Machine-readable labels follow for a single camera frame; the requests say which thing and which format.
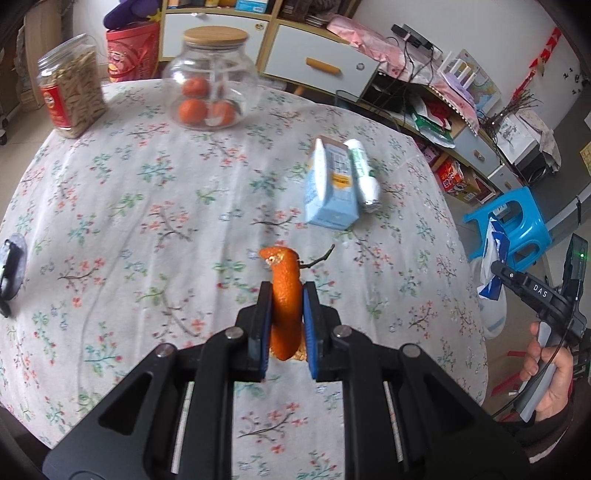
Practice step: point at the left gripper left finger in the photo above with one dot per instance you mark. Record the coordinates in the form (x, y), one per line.
(254, 346)

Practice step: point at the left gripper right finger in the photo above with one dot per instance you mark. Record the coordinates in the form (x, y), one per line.
(319, 322)

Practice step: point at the orange peel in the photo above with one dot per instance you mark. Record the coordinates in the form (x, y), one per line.
(287, 328)

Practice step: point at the white plastic bag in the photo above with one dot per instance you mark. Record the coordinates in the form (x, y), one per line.
(491, 293)

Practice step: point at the blue plastic stool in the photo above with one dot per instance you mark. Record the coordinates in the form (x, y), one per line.
(522, 221)

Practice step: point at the light blue milk carton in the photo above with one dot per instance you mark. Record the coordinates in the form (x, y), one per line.
(329, 193)

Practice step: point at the white green AD bottle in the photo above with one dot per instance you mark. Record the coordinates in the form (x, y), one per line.
(368, 190)

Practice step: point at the floral tablecloth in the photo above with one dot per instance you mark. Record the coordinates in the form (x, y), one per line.
(141, 232)

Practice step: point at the black microwave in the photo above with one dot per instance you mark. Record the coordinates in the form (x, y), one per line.
(529, 145)

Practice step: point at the colourful snack carton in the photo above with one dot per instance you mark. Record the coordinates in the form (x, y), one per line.
(461, 182)

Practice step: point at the glass jar with oranges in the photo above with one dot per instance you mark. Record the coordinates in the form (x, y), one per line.
(210, 83)

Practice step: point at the white wooden cabinet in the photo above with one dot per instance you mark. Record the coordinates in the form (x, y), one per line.
(315, 59)

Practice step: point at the pink cloth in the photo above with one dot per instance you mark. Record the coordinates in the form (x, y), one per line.
(395, 59)

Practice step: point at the plastic jar of snacks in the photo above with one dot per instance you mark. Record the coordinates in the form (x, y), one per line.
(70, 86)

